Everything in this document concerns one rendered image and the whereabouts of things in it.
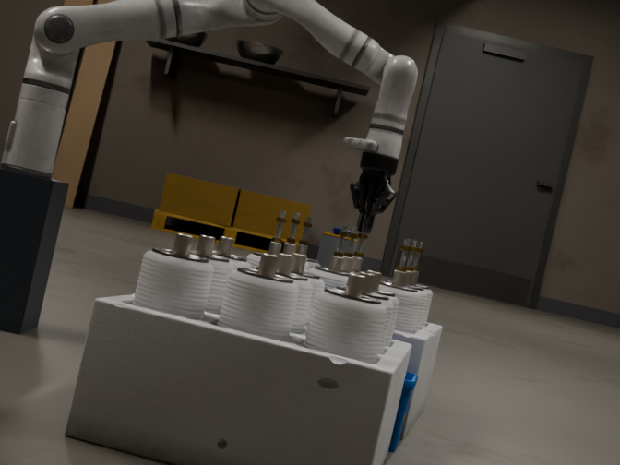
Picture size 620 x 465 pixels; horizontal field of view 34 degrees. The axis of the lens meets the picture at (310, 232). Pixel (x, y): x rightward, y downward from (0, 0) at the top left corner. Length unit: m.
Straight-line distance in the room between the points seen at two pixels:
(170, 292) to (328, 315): 0.21
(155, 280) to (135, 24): 0.83
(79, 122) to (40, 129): 6.34
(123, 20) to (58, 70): 0.16
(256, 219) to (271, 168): 1.04
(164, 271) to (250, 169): 7.30
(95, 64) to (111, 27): 6.45
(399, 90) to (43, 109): 0.70
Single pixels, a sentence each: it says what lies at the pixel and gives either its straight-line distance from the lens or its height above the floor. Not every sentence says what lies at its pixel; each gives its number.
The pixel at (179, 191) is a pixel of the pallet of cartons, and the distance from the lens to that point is 7.65.
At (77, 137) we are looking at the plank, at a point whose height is 0.54.
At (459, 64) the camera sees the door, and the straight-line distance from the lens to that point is 8.76.
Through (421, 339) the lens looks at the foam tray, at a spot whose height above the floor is 0.18.
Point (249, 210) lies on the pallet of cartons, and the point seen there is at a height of 0.29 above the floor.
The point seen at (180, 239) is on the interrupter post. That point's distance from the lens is 1.37.
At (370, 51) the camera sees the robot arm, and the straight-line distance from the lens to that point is 2.10.
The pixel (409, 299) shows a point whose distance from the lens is 1.82.
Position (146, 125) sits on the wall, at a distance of 8.72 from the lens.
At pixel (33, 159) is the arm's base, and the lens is 2.05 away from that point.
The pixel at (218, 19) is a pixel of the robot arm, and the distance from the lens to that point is 2.13.
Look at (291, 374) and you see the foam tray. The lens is 1.27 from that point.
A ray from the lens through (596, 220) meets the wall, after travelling 8.98.
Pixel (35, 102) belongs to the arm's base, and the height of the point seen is 0.44.
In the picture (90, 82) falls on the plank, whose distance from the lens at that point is 8.47.
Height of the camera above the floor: 0.34
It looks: 1 degrees down
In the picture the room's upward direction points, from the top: 13 degrees clockwise
